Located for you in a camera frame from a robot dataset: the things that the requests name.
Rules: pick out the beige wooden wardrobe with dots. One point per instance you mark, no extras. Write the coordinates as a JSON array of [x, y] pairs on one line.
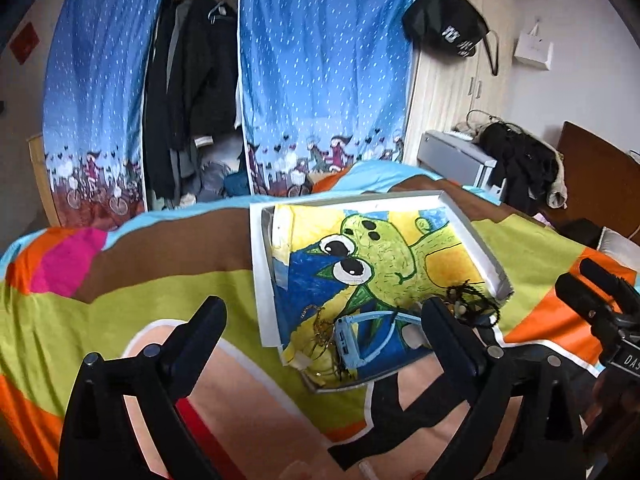
[[447, 90]]

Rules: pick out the pile of dark clothes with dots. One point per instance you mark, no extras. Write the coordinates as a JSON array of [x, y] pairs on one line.
[[530, 170]]

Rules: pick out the white pillow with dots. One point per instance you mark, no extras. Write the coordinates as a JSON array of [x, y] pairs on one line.
[[618, 247]]

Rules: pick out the white bedside cabinet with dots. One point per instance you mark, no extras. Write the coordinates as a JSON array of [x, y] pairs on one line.
[[459, 161]]

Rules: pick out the white paper bag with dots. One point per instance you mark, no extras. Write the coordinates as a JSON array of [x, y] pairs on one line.
[[533, 50]]

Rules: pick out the blue dotted wardrobe curtain right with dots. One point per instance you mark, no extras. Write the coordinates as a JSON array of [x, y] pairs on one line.
[[324, 84]]

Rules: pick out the blue dotted wardrobe curtain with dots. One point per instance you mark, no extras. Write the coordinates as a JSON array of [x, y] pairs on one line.
[[92, 110], [324, 84]]

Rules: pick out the black drawstring bag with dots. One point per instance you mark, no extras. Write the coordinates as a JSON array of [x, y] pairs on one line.
[[454, 27]]

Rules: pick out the brown wooden headboard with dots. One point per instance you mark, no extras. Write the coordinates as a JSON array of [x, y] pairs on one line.
[[602, 188]]

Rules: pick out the blue dotted wardrobe curtain left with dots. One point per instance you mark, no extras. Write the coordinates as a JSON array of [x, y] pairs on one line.
[[92, 110]]

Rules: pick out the colourful cartoon bedspread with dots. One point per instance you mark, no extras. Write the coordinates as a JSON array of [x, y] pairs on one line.
[[274, 401]]

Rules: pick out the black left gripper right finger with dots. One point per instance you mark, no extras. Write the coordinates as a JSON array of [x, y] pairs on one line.
[[546, 439]]

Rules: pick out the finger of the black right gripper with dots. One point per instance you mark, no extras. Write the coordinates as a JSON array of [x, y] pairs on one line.
[[589, 306], [618, 288]]

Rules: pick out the dark hanging clothes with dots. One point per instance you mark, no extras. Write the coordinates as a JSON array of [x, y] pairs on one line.
[[191, 131]]

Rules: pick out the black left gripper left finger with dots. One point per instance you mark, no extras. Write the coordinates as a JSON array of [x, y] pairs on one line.
[[98, 439]]

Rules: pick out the cartoon print cloth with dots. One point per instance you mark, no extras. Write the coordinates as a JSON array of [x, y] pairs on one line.
[[370, 289]]

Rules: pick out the red square wall decoration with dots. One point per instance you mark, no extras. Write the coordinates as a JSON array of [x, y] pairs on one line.
[[24, 43]]

